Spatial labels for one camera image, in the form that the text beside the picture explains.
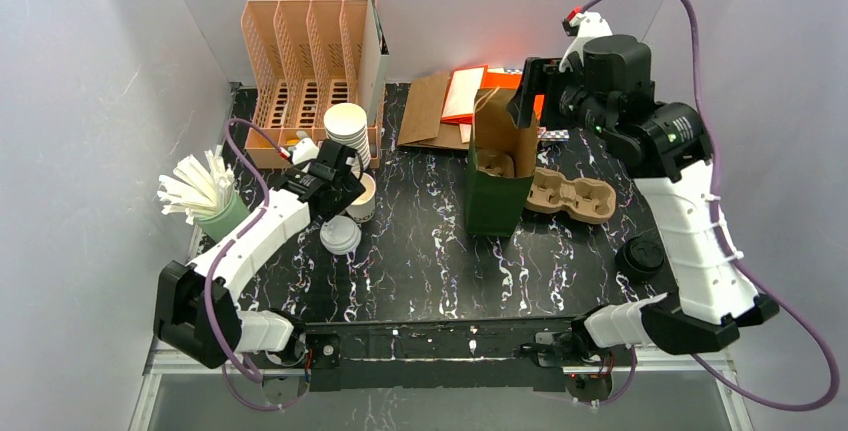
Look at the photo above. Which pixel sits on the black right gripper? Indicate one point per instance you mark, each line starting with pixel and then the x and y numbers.
pixel 544 85

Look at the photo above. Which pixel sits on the orange paper bag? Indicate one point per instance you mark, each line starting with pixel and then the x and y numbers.
pixel 464 85

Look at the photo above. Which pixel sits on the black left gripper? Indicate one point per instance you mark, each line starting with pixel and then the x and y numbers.
pixel 342 176

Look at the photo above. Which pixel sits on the stack of pulp cup carriers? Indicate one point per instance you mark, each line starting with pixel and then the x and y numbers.
pixel 585 200

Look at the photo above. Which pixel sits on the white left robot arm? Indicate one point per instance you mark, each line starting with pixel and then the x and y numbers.
pixel 196 308

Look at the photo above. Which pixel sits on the green straw holder cup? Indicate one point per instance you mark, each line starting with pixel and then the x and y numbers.
pixel 218 226

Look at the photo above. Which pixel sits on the single pulp cup carrier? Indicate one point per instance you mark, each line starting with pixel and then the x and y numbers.
pixel 495 163

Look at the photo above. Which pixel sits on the peach plastic file organizer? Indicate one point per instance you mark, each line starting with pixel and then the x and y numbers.
pixel 306 56

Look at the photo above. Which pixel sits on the white cup lid stack front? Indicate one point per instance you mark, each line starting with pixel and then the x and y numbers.
pixel 340 235

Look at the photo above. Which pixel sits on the stack of black cup lids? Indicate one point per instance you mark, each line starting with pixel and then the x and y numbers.
pixel 640 259

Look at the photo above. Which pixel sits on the green paper bag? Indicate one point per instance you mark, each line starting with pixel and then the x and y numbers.
pixel 493 206

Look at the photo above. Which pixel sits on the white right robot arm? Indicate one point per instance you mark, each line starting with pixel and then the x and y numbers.
pixel 603 84

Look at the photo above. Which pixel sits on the bundle of white wrapped straws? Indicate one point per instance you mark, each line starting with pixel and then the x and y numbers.
pixel 196 189

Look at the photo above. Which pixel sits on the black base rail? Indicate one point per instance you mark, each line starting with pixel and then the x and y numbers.
pixel 529 352

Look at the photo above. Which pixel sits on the single white paper cup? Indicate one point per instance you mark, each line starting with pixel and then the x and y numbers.
pixel 363 208

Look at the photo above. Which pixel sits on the brown kraft paper bag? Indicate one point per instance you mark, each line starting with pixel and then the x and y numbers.
pixel 421 124

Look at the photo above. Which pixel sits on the checkered blue white bag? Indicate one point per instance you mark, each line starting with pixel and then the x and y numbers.
pixel 553 135

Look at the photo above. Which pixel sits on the stack of white paper cups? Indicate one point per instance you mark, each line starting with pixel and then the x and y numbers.
pixel 346 123

